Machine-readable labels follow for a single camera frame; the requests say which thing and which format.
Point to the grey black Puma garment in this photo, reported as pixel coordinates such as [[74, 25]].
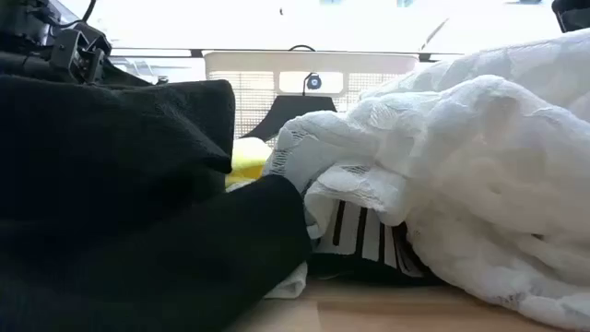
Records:
[[364, 240]]

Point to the white lace cloth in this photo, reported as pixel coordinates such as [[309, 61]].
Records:
[[461, 161]]

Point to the yellow cloth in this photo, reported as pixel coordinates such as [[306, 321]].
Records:
[[246, 159]]

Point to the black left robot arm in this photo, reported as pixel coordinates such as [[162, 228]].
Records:
[[23, 27]]

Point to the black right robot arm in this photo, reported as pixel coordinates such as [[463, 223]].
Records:
[[571, 14]]

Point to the black clothes hanger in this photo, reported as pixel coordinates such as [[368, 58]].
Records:
[[295, 113]]

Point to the thin white cloth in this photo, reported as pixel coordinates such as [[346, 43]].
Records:
[[290, 286]]

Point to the white perforated laundry basket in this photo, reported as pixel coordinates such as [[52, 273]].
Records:
[[313, 62]]

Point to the black knit cloth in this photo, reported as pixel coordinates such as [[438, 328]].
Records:
[[115, 184]]

